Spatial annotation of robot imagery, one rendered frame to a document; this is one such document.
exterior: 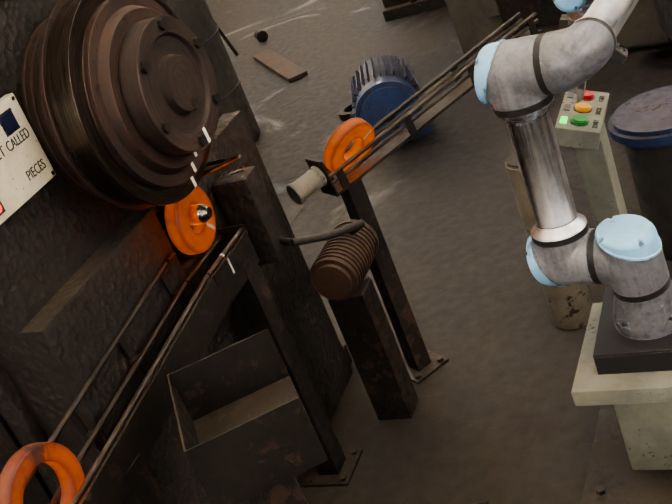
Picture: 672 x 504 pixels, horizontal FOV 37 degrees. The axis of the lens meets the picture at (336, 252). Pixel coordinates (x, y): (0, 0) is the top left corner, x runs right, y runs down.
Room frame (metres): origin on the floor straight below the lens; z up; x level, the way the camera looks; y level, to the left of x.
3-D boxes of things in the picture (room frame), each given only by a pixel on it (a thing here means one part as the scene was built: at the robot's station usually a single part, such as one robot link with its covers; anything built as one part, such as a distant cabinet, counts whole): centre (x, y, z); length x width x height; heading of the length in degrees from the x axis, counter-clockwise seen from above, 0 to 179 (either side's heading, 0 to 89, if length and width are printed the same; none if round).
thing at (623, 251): (1.71, -0.54, 0.53); 0.13 x 0.12 x 0.14; 51
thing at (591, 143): (2.30, -0.71, 0.31); 0.24 x 0.16 x 0.62; 151
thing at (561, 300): (2.34, -0.55, 0.26); 0.12 x 0.12 x 0.52
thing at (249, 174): (2.28, 0.16, 0.68); 0.11 x 0.08 x 0.24; 61
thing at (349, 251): (2.29, -0.02, 0.27); 0.22 x 0.13 x 0.53; 151
